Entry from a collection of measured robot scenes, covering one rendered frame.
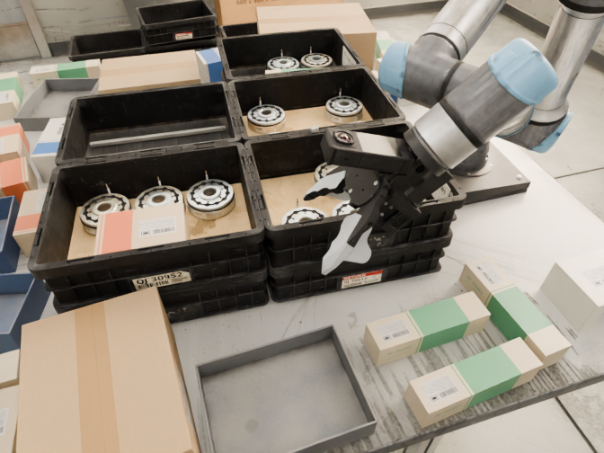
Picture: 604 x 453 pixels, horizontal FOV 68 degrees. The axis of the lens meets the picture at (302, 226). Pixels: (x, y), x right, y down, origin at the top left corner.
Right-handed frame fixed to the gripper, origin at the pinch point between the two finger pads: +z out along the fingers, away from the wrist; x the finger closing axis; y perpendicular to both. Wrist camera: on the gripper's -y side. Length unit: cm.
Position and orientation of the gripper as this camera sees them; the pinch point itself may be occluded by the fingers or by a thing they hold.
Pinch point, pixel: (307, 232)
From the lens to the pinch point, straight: 64.0
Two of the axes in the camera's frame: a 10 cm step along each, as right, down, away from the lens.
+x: -1.6, -7.0, 7.0
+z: -6.9, 5.8, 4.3
